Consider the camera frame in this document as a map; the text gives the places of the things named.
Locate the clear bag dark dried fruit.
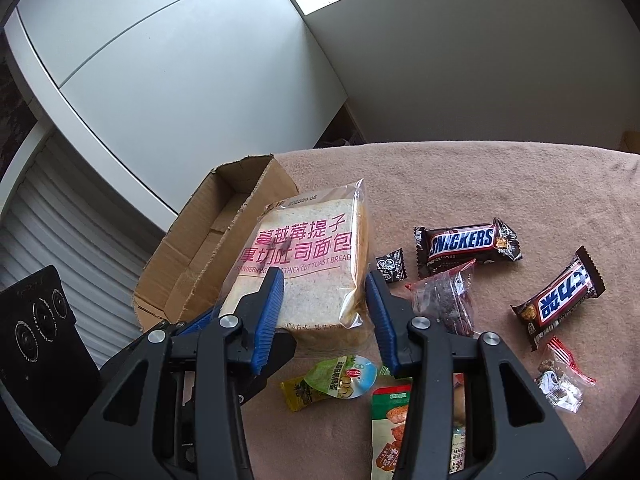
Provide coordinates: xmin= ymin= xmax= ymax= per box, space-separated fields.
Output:
xmin=406 ymin=260 xmax=475 ymax=337

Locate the white cabinet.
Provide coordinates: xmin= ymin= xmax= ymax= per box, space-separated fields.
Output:
xmin=4 ymin=0 xmax=346 ymax=229

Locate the brown Snickers bar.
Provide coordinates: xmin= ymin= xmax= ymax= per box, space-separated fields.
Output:
xmin=413 ymin=217 xmax=523 ymax=278
xmin=511 ymin=246 xmax=605 ymax=351

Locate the small black candy wrapper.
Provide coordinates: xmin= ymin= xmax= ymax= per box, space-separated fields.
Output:
xmin=375 ymin=248 xmax=407 ymax=284

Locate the brown cardboard box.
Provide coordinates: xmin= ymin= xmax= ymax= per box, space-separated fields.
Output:
xmin=134 ymin=155 xmax=298 ymax=330

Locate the white slatted radiator cover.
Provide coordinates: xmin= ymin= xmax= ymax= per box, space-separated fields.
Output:
xmin=1 ymin=119 xmax=164 ymax=365

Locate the red green snack packet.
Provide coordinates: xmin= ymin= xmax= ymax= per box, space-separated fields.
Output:
xmin=371 ymin=373 xmax=465 ymax=479

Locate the packaged toast bread slice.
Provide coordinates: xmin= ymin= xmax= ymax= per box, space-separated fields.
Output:
xmin=220 ymin=180 xmax=370 ymax=353

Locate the yellow candy wrapper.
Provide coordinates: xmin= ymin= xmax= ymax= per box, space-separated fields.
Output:
xmin=280 ymin=376 xmax=329 ymax=413

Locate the clear red-striped candy wrapper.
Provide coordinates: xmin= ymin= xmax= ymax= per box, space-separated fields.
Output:
xmin=535 ymin=337 xmax=597 ymax=414

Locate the green jelly cup snack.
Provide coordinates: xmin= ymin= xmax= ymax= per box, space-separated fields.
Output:
xmin=304 ymin=354 xmax=378 ymax=400

